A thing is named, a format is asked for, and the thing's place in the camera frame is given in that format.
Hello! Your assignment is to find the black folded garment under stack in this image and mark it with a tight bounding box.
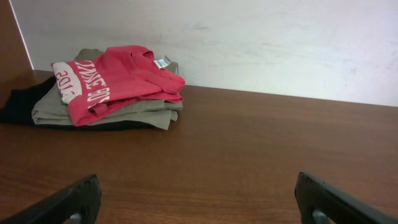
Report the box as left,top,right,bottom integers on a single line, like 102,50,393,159
1,77,154,131

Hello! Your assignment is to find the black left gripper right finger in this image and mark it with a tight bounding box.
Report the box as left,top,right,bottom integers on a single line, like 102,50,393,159
294,172,397,224

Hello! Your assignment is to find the red folded printed t-shirt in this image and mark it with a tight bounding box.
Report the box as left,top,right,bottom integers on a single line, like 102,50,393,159
52,45,185,126

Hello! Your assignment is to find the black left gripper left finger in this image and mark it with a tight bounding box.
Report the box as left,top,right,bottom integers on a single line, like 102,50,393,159
1,174,101,224

